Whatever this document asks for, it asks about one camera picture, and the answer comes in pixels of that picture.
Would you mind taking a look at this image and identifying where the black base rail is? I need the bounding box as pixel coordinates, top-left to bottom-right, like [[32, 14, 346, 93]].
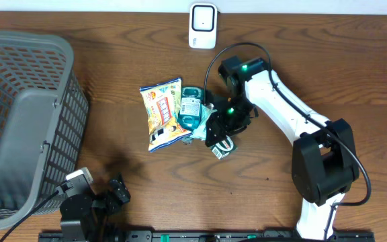
[[38, 229, 376, 242]]

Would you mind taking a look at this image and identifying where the green small box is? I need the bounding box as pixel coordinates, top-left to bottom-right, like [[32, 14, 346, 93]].
[[210, 136, 237, 160]]

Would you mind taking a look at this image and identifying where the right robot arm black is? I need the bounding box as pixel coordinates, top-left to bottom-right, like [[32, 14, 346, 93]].
[[206, 56, 359, 240]]

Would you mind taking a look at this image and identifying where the teal wet wipes pack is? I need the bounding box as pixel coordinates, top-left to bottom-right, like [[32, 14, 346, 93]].
[[191, 104, 216, 140]]

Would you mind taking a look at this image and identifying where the white barcode scanner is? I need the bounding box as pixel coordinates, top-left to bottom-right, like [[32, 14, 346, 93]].
[[188, 3, 218, 49]]

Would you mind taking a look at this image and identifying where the teal mouthwash bottle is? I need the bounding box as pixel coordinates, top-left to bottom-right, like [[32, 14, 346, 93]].
[[177, 87, 204, 132]]

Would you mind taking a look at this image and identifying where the grey plastic shopping basket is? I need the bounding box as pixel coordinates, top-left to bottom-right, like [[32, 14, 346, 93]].
[[0, 30, 89, 230]]

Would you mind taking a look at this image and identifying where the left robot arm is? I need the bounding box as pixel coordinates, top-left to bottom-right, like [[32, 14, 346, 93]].
[[57, 169, 131, 241]]

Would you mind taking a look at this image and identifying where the yellow snack bag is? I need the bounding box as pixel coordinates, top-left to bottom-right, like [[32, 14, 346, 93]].
[[139, 77, 191, 153]]

